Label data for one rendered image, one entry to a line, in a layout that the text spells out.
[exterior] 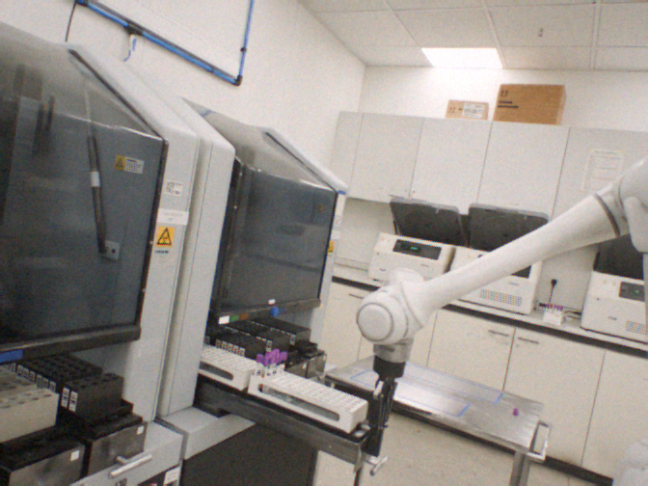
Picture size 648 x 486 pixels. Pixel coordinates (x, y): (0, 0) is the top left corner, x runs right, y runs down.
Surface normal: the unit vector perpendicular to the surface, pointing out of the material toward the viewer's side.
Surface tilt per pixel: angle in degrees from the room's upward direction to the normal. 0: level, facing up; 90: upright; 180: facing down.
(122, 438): 90
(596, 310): 90
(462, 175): 90
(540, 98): 90
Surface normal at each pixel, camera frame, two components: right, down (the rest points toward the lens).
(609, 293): -0.30, -0.54
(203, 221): 0.87, 0.18
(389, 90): -0.45, -0.04
